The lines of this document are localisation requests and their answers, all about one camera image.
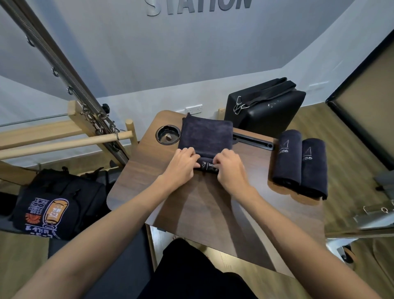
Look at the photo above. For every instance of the person's left hand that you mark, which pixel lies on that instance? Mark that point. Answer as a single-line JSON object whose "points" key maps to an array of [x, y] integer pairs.
{"points": [[180, 169]]}

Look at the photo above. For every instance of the person's right hand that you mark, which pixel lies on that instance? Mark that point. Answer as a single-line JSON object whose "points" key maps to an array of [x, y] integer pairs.
{"points": [[232, 174]]}

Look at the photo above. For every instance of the dark navy towel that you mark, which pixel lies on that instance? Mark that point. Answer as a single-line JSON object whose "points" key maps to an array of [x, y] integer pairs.
{"points": [[204, 135], [314, 166], [287, 157]]}

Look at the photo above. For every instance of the black printed backpack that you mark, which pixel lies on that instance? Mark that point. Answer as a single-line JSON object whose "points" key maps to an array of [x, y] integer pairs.
{"points": [[61, 191]]}

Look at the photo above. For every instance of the person's right forearm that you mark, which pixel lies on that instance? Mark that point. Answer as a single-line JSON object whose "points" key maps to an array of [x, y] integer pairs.
{"points": [[304, 252]]}

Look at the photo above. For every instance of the person's left forearm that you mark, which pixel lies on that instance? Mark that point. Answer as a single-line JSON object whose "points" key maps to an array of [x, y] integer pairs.
{"points": [[92, 243]]}

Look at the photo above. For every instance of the person's black shorts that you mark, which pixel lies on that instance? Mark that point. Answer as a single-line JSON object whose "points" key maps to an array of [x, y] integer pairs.
{"points": [[191, 274]]}

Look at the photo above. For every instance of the brown wooden side table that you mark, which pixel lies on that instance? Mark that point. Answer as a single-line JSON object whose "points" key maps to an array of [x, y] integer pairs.
{"points": [[261, 203]]}

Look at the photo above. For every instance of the black padded box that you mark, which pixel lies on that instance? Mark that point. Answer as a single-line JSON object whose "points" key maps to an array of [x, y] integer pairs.
{"points": [[271, 117]]}

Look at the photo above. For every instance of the wooden roll bar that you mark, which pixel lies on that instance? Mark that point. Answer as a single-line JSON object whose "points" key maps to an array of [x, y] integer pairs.
{"points": [[55, 146]]}

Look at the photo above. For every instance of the grey panel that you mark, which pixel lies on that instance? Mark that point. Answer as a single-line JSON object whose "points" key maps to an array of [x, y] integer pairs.
{"points": [[384, 180]]}

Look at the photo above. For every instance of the chrome tower pole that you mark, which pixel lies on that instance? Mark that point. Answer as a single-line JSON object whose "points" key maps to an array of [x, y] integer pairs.
{"points": [[52, 58]]}

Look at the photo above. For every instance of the white wall socket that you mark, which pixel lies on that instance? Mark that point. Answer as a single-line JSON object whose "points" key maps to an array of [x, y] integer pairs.
{"points": [[193, 109]]}

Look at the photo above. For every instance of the chrome frame pole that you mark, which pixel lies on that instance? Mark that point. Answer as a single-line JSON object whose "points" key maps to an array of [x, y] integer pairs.
{"points": [[360, 233]]}

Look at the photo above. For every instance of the silver metal frame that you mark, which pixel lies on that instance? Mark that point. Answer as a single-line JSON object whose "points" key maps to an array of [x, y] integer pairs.
{"points": [[369, 218]]}

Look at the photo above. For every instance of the brown blind with black frame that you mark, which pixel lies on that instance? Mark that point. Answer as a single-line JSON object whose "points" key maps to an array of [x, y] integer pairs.
{"points": [[369, 107]]}

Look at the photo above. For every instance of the grey wall letters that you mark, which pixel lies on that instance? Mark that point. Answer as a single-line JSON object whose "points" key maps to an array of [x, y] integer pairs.
{"points": [[200, 6]]}

